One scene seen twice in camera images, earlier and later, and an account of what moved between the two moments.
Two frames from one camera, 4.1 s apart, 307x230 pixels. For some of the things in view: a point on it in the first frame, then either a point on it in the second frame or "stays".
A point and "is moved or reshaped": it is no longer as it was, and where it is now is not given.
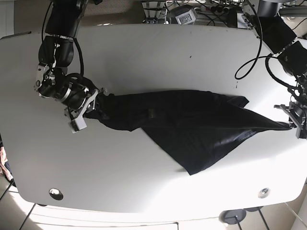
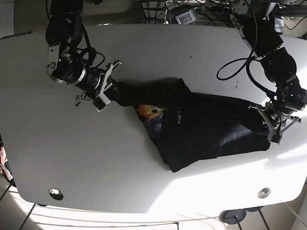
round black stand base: [232, 216] stays
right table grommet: [264, 193] stays
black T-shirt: [194, 128] is moved or reshaped
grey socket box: [187, 17] stays
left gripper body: [78, 99] -> [95, 81]
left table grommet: [56, 194] stays
